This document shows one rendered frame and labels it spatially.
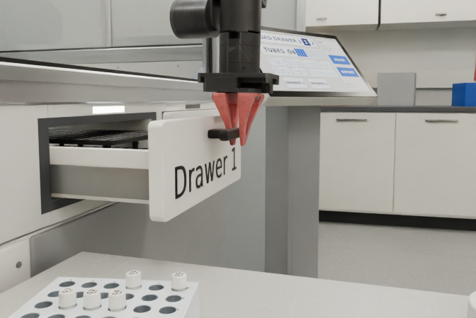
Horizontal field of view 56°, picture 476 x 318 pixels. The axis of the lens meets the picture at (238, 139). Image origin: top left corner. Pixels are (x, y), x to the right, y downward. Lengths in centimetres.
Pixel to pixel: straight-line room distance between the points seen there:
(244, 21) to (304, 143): 100
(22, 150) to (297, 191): 115
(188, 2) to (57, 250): 37
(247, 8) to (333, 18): 323
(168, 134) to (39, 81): 17
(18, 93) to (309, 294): 37
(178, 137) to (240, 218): 179
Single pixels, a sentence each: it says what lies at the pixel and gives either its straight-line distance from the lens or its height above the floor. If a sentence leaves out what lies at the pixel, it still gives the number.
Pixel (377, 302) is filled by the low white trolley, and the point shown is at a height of 76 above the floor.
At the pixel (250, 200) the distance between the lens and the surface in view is 225.
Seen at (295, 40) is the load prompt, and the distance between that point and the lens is 162.
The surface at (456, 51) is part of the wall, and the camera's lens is 425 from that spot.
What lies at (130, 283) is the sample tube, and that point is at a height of 80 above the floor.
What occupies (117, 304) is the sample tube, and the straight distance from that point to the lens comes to 36.
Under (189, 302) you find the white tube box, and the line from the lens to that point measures 36.
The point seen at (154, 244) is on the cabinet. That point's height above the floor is 69.
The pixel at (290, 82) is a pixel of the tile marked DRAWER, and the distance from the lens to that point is 140.
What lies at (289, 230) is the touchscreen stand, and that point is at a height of 50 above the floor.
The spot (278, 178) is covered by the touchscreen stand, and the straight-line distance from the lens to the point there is 156.
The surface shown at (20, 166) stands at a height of 88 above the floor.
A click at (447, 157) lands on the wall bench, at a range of 352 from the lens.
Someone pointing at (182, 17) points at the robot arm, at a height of 107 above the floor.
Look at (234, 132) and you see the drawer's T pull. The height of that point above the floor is 91.
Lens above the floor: 95
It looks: 5 degrees down
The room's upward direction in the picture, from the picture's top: straight up
